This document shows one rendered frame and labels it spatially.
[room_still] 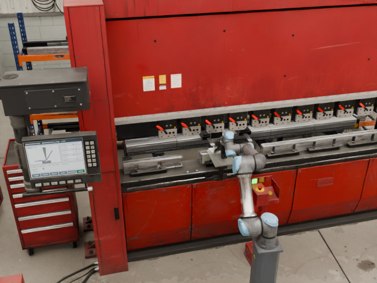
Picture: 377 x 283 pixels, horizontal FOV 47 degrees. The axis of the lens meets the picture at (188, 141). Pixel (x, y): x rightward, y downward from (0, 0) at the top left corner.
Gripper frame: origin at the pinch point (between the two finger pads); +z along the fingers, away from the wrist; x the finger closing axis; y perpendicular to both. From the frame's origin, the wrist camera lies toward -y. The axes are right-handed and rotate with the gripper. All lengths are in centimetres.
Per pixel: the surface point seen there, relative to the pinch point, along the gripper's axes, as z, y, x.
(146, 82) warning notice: -43, 51, 56
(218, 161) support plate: -7.3, -9.8, 4.8
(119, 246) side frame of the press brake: 49, -50, 91
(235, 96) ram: -34, 34, -15
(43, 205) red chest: 56, -1, 146
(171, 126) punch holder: -15.1, 24.6, 37.2
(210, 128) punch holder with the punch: -12.4, 17.9, 5.5
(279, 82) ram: -42, 36, -53
